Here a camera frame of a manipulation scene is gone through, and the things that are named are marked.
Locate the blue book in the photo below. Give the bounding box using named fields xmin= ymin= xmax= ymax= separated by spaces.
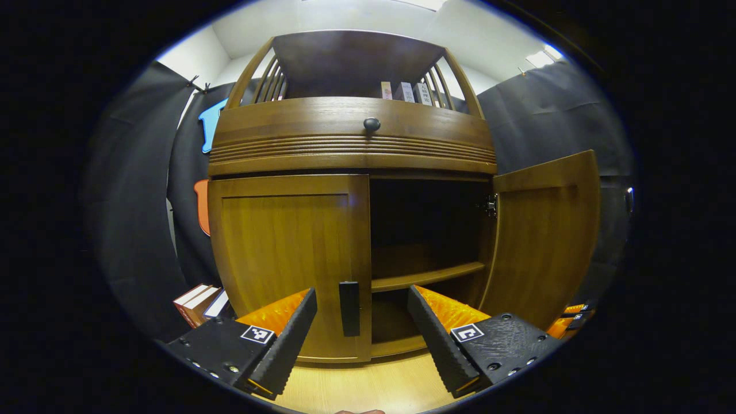
xmin=202 ymin=289 xmax=231 ymax=320

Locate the orange-brown book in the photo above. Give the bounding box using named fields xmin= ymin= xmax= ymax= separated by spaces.
xmin=183 ymin=286 xmax=222 ymax=327

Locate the wooden shoe cabinet door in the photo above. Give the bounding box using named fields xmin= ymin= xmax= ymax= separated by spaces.
xmin=478 ymin=149 xmax=601 ymax=331
xmin=208 ymin=174 xmax=373 ymax=364

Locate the wooden cabinet inner shelf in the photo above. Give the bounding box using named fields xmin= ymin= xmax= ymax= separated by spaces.
xmin=371 ymin=262 xmax=486 ymax=293

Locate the red-brown book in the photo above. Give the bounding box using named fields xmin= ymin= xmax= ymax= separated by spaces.
xmin=174 ymin=283 xmax=210 ymax=328

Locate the wooden drawer with black knob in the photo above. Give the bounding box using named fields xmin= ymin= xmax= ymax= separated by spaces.
xmin=208 ymin=97 xmax=497 ymax=176

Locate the wooden double-door shoe cabinet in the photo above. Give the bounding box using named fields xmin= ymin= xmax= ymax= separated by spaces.
xmin=207 ymin=30 xmax=498 ymax=364

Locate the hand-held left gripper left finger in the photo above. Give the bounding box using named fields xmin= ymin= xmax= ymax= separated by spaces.
xmin=164 ymin=287 xmax=318 ymax=401

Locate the black backdrop cloth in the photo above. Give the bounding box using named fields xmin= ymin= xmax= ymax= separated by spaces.
xmin=86 ymin=57 xmax=633 ymax=346

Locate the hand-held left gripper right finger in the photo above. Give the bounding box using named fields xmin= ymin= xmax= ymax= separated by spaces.
xmin=407 ymin=285 xmax=567 ymax=399

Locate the small ceiling light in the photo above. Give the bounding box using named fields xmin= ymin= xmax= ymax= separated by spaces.
xmin=524 ymin=45 xmax=564 ymax=68

